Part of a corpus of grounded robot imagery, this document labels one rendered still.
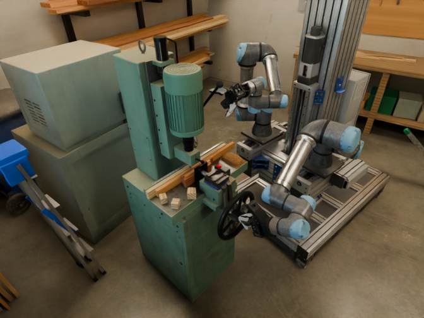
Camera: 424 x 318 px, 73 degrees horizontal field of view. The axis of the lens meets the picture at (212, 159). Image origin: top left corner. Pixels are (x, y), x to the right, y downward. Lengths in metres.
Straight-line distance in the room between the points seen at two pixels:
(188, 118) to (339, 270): 1.65
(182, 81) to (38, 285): 1.88
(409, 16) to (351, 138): 3.07
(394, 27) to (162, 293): 3.84
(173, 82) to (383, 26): 3.43
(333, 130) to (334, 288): 1.30
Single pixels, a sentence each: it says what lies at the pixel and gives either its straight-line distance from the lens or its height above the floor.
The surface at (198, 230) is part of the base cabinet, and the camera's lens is 1.65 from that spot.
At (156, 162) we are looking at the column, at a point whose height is 0.95.
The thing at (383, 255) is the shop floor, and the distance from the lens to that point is 2.67.
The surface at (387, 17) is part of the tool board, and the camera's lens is 4.33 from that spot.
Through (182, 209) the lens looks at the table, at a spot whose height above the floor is 0.90.
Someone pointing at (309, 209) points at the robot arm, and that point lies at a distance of 1.23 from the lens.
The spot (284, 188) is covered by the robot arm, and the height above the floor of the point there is 1.09.
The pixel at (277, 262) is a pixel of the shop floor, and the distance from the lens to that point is 2.36.
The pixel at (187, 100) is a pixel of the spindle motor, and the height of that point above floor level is 1.39.
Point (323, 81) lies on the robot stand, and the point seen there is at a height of 1.27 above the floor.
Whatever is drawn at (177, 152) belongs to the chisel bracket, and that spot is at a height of 1.05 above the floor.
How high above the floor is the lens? 1.92
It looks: 36 degrees down
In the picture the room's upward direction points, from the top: 2 degrees counter-clockwise
